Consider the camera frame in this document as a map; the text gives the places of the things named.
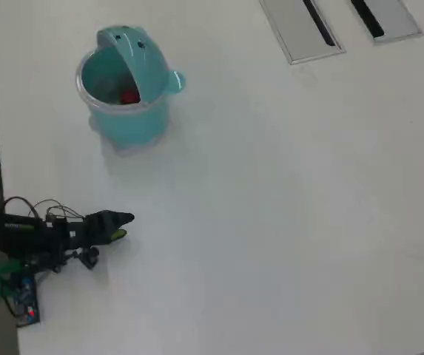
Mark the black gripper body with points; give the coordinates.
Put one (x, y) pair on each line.
(82, 231)

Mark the red block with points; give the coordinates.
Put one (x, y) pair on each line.
(130, 97)

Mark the teal whale-shaped bin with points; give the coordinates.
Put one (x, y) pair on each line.
(134, 118)

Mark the blue circuit board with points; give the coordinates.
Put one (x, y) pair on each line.
(26, 299)

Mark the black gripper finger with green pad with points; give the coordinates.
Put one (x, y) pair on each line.
(118, 234)
(117, 218)

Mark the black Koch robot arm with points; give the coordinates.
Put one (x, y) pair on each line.
(19, 233)

